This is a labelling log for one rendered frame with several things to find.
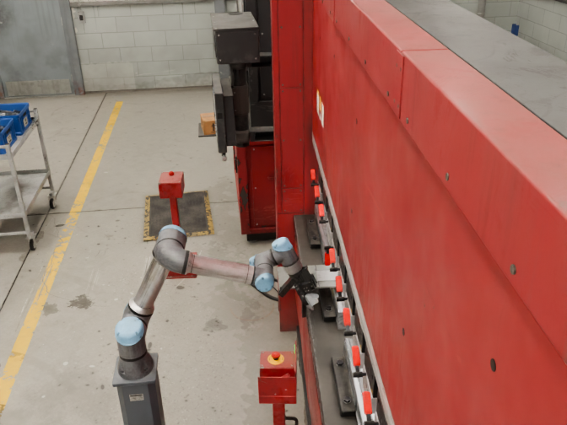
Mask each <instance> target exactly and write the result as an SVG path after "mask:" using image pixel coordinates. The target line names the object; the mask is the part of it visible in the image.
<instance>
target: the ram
mask: <svg viewBox="0 0 567 425"><path fill-rule="evenodd" d="M317 90H318V92H319V115H318V112H317ZM320 96H321V102H322V103H323V105H324V121H323V127H322V124H321V119H320V113H321V110H320ZM312 132H313V136H314V138H315V142H316V147H317V151H318V153H319V157H320V160H321V166H322V168H323V172H324V175H325V178H326V182H327V187H328V190H329V193H330V197H331V199H332V205H333V208H334V211H335V214H336V218H337V223H338V226H339V229H340V233H341V235H342V239H343V244H344V248H345V250H346V254H347V257H348V263H349V265H350V269H351V272H352V275H353V279H354V284H355V287H356V290H357V294H358V296H359V301H360V305H361V308H362V311H363V315H364V320H365V323H366V326H367V330H368V332H369V336H370V341H371V345H372V347H373V351H374V354H375V360H376V362H377V366H378V369H379V372H380V376H381V381H382V384H383V387H384V391H385V393H386V398H387V402H388V405H389V408H390V412H391V417H392V420H393V423H394V425H567V365H566V364H565V362H564V360H563V359H562V358H561V357H560V356H559V354H558V352H557V351H556V349H555V348H554V346H553V344H552V343H551V341H550V340H549V339H548V337H547V336H546V334H545V333H544V332H543V330H542V328H541V327H540V325H539V324H538V323H537V321H536V320H535V318H534V317H533V315H532V313H531V312H530V311H529V309H528V308H527V307H526V305H525V304H524V302H523V301H522V299H521V297H520V296H519V294H518V293H517V291H516V290H515V289H514V288H513V286H512V285H511V283H510V281H509V280H508V278H507V277H506V275H505V274H504V273H503V271H502V270H501V269H500V267H499V265H498V264H497V262H496V261H495V259H494V258H493V257H492V255H491V254H490V252H489V250H488V249H487V247H486V246H485V245H484V243H483V241H482V240H481V239H480V238H479V236H478V234H477V233H476V231H475V230H474V228H473V226H472V225H471V224H470V223H469V222H468V220H467V218H466V217H465V215H464V214H463V212H462V210H461V209H460V208H459V207H458V205H457V204H456V202H455V201H454V199H453V198H452V196H451V194H450V193H449V191H448V190H447V189H446V187H445V186H444V184H443V183H442V182H441V180H440V178H439V177H438V175H437V174H436V173H435V171H434V170H433V168H432V167H431V165H430V164H429V162H428V160H427V159H426V158H425V157H424V155H423V154H422V152H421V151H420V149H419V147H418V146H417V144H416V143H415V141H414V140H413V139H412V138H411V136H410V135H409V133H408V131H407V130H406V128H405V127H404V125H403V124H402V123H401V121H400V120H399V118H398V117H397V115H396V114H395V112H394V111H393V109H392V108H391V107H390V105H389V104H388V102H387V101H386V99H385V97H384V96H383V95H382V93H381V92H380V90H379V89H378V88H377V86H376V85H375V83H374V81H373V80H372V78H371V77H370V75H369V74H368V73H367V72H366V70H365V68H364V67H363V65H362V64H361V62H360V61H359V59H358V58H357V57H356V55H355V54H354V52H353V51H352V49H351V48H350V46H349V45H348V43H347V41H346V40H345V39H344V38H343V36H342V34H341V33H340V31H339V30H338V28H337V27H336V25H335V24H334V23H333V22H332V20H331V18H330V17H329V15H328V14H327V12H326V10H325V9H324V8H323V7H322V5H321V4H320V2H319V1H318V0H313V63H312ZM312 142H313V146H314V149H315V152H316V148H315V144H314V141H313V138H312ZM316 158H317V161H318V164H319V168H320V171H321V166H320V163H319V159H318V157H317V153H316ZM321 177H322V180H323V184H324V186H325V190H326V194H327V188H326V185H325V181H324V178H323V175H322V172H321ZM327 199H328V202H329V206H330V208H331V212H332V206H331V203H330V200H329V196H328V194H327ZM332 218H333V221H334V224H335V228H336V231H337V236H338V240H339V244H340V246H341V250H342V253H343V247H342V244H341V240H340V237H339V234H338V228H337V225H336V222H335V218H334V215H333V212H332ZM343 259H344V262H345V266H346V269H347V272H348V278H349V281H350V284H351V288H352V291H353V295H354V300H355V303H356V307H357V310H358V313H359V318H360V322H361V325H362V329H363V332H364V338H365V341H366V344H367V347H368V351H369V355H370V360H371V363H372V367H373V369H374V373H375V379H376V382H377V385H378V389H379V392H380V395H381V401H382V405H383V407H384V411H385V414H386V420H387V423H388V425H391V424H390V420H389V417H388V414H387V410H386V405H385V402H384V398H383V395H382V392H381V387H380V383H379V380H378V377H377V373H376V370H375V365H374V361H373V358H372V355H371V351H370V346H369V343H368V340H367V336H366V333H365V328H364V324H363V321H362V318H361V314H360V311H359V306H358V302H357V299H356V296H355V292H354V287H353V284H352V281H351V277H350V274H349V271H348V265H347V262H346V259H345V255H344V253H343Z"/></svg>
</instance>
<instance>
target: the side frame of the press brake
mask: <svg viewBox="0 0 567 425"><path fill-rule="evenodd" d="M270 18H271V49H272V81H273V141H274V173H275V175H274V177H275V207H276V239H278V238H281V237H286V238H288V240H289V242H290V244H291V245H292V246H293V248H294V215H309V214H315V201H316V198H315V188H314V186H311V183H312V180H311V169H314V170H315V174H316V180H315V183H317V184H318V166H319V164H318V161H317V158H316V152H315V149H314V146H313V142H312V63H313V0H270ZM278 290H279V288H278ZM278 311H279V323H280V331H296V326H297V325H299V320H298V313H297V306H296V299H295V289H290V290H289V291H288V292H287V293H286V295H285V296H283V297H281V296H279V295H278Z"/></svg>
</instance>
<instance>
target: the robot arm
mask: <svg viewBox="0 0 567 425"><path fill-rule="evenodd" d="M186 242H187V238H186V232H185V231H184V229H182V228H181V227H179V226H176V225H167V226H164V227H163V228H162V229H161V230H160V231H159V237H158V239H157V241H156V243H155V246H154V248H153V250H152V256H153V260H152V261H151V263H150V265H149V267H148V270H147V272H146V274H145V276H144V278H143V281H142V283H141V285H140V287H139V289H138V292H137V294H136V296H135V297H132V298H131V299H130V300H129V302H128V304H127V305H126V307H125V309H124V311H123V316H122V319H121V321H119V322H118V323H117V324H116V328H115V337H116V342H117V347H118V352H119V360H118V364H117V371H118V374H119V375H120V377H122V378H123V379H127V380H136V379H141V378H143V377H145V376H147V375H148V374H150V372H151V371H152V370H153V367H154V363H153V359H152V358H151V356H150V355H149V353H148V351H147V347H146V341H145V337H146V333H147V329H148V325H149V321H150V319H151V317H152V315H153V313H154V302H155V300H156V299H157V296H158V294H159V291H160V289H161V288H162V286H163V284H164V282H165V279H166V278H167V275H168V273H169V271H172V272H176V273H180V274H184V275H186V274H187V273H193V274H198V275H203V276H207V277H215V278H219V279H224V280H229V281H233V282H241V283H246V284H250V285H255V286H256V288H257V289H258V290H259V291H261V292H268V291H270V290H271V289H272V288H273V284H274V276H273V267H274V266H276V265H279V264H280V263H282V265H283V268H284V270H285V271H286V272H287V274H288V275H289V279H288V280H287V281H286V282H285V283H284V285H283V286H282V287H280V289H279V290H278V295H279V296H281V297H283V296H285V295H286V293H287V292H288V291H289V290H290V289H291V288H292V287H293V286H295V290H296V292H297V294H298V295H299V296H300V299H301V301H302V302H303V304H304V305H305V306H306V307H308V308H309V309H311V310H314V307H313V305H314V304H316V303H318V298H319V295H318V294H317V293H315V292H316V287H317V281H316V279H315V277H314V275H313V273H312V274H310V273H309V271H308V266H307V265H304V266H302V264H301V262H300V259H299V257H298V256H297V254H296V252H295V251H294V248H293V246H292V245H291V244H290V242H289V240H288V238H286V237H281V238H278V239H277V240H275V241H273V244H272V248H271V249H269V250H266V251H263V252H262V253H260V254H256V255H255V256H253V257H251V258H250V260H249V263H250V265H245V264H240V263H236V262H232V261H224V260H220V259H215V258H211V257H206V256H199V255H194V254H192V253H191V252H190V251H189V250H185V248H186ZM314 289H315V290H314Z"/></svg>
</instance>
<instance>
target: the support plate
mask: <svg viewBox="0 0 567 425"><path fill-rule="evenodd" d="M315 267H316V270H317V271H327V270H329V268H330V267H332V265H329V266H325V265H316V266H308V271H309V273H310V274H312V273H313V275H314V277H315V279H316V274H315ZM288 279H289V275H288V274H287V272H286V271H285V270H284V267H283V266H279V267H278V288H280V287H282V286H283V285H284V283H285V282H286V281H287V280H288ZM319 285H320V287H319ZM319 285H318V281H317V287H316V288H335V287H336V280H333V281H319Z"/></svg>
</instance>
